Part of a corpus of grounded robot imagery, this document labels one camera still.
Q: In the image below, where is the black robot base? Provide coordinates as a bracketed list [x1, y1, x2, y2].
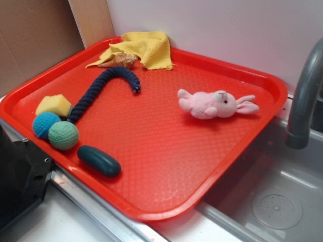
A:
[1, 126, 53, 232]

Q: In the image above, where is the pink plush bunny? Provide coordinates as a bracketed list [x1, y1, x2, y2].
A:
[177, 89, 259, 120]

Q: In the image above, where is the red plastic tray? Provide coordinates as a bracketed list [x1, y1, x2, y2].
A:
[1, 37, 288, 222]

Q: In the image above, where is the dark green oval soap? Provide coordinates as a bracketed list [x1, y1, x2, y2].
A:
[77, 145, 121, 178]

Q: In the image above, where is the yellow cloth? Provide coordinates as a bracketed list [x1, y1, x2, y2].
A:
[86, 31, 173, 71]

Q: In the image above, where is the brown seashell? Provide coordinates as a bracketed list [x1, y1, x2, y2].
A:
[98, 53, 138, 69]

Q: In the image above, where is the green ball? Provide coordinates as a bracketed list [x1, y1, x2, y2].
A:
[48, 121, 79, 150]

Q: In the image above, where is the yellow sponge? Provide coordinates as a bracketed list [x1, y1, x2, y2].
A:
[35, 94, 72, 117]

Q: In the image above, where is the blue ball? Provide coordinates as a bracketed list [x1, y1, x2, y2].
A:
[32, 112, 61, 140]

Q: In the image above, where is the wooden board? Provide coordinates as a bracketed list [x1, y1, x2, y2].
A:
[68, 0, 115, 48]

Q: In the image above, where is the grey sink basin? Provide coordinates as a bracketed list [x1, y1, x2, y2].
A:
[196, 118, 322, 241]

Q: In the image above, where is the grey faucet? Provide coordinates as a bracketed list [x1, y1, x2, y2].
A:
[285, 39, 322, 149]

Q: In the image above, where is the cardboard panel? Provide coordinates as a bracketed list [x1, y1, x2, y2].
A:
[1, 1, 84, 96]

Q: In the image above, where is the dark blue rope toy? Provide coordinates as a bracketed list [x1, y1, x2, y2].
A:
[66, 67, 141, 124]

